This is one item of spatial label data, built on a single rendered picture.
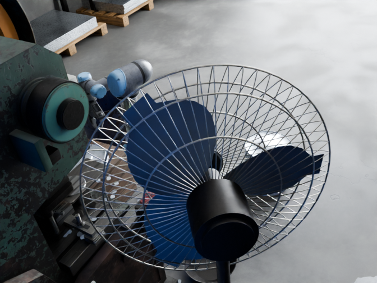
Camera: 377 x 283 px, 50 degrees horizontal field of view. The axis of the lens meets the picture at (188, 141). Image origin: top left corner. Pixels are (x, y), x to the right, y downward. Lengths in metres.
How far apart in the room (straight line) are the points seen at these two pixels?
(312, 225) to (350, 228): 0.21
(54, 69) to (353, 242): 1.89
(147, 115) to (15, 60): 0.51
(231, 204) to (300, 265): 1.63
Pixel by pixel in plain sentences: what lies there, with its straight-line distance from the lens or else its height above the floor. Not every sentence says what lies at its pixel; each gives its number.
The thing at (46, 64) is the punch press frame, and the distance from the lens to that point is 1.29.
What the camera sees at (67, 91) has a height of 1.39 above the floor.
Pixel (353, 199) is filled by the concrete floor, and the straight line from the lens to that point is 2.77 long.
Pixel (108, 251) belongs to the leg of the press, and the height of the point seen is 0.62.
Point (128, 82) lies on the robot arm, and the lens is 1.87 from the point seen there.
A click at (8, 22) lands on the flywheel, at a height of 1.38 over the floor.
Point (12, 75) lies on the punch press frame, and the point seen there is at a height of 1.46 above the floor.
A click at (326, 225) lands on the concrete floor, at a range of 2.59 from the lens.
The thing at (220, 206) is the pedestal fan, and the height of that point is 1.38.
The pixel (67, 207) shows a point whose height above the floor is 0.78.
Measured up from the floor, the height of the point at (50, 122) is 1.34.
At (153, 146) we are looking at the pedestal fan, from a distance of 0.85.
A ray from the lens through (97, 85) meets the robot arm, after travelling 2.24.
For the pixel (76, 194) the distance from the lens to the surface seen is 1.77.
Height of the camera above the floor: 1.97
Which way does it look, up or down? 39 degrees down
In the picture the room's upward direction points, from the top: 7 degrees counter-clockwise
